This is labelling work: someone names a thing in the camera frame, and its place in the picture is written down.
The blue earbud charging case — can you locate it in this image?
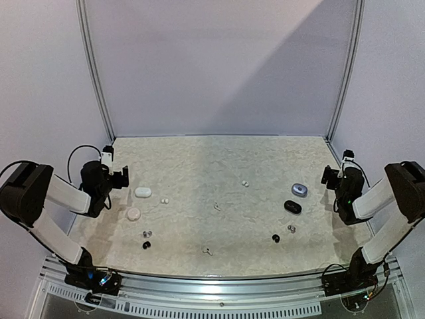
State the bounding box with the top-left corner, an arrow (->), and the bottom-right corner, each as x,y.
292,183 -> 308,197

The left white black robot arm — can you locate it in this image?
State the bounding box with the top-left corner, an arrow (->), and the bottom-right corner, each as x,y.
1,160 -> 129,295

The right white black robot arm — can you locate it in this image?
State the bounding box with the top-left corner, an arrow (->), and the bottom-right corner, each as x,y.
321,158 -> 424,294

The white oblong charging case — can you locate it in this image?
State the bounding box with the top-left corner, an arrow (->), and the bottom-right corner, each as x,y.
134,187 -> 152,198

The black earbud charging case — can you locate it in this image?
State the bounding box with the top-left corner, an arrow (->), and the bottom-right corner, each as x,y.
284,200 -> 302,215

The black earbud left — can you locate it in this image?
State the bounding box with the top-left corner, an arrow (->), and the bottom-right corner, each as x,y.
142,241 -> 151,249

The black earbud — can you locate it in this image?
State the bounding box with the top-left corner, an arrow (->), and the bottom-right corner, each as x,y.
272,234 -> 280,243
142,241 -> 151,249

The black earbud right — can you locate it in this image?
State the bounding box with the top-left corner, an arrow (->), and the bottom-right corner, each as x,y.
272,234 -> 280,243

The white stem earbud front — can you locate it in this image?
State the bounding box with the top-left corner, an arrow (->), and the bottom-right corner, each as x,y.
202,247 -> 213,256

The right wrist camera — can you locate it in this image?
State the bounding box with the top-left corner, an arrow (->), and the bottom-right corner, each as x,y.
341,150 -> 355,173

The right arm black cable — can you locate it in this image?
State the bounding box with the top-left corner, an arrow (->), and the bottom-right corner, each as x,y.
351,159 -> 371,193

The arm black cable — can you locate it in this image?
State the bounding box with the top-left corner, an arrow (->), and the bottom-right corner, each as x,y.
351,159 -> 371,193
67,144 -> 101,184

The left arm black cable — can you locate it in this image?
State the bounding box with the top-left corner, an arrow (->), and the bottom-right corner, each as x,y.
67,144 -> 101,184

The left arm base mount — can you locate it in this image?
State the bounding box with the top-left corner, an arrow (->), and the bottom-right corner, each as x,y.
64,265 -> 123,296

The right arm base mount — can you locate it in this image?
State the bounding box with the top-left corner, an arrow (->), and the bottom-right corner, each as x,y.
321,263 -> 379,296

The aluminium front rail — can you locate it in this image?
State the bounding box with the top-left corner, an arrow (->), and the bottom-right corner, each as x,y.
27,257 -> 416,318

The right aluminium corner post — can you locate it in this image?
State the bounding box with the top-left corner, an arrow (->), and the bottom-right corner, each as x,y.
325,0 -> 365,144

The aluminium corner post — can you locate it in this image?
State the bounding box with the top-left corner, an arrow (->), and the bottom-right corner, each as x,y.
76,0 -> 116,143
325,0 -> 365,144

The left aluminium corner post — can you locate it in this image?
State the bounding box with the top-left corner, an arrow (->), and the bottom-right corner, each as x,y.
76,0 -> 116,143

